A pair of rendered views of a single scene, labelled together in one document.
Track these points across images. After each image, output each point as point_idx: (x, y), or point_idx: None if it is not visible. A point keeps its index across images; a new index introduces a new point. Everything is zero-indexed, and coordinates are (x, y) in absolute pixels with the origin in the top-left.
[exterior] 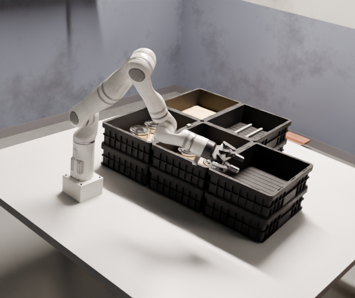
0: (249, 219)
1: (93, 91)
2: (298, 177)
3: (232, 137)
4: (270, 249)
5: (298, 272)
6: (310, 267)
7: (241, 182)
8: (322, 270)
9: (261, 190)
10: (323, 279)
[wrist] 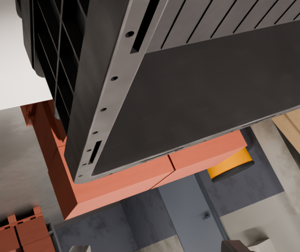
0: (21, 5)
1: None
2: (278, 115)
3: None
4: (10, 2)
5: None
6: (27, 76)
7: (107, 114)
8: (37, 87)
9: (92, 165)
10: (8, 102)
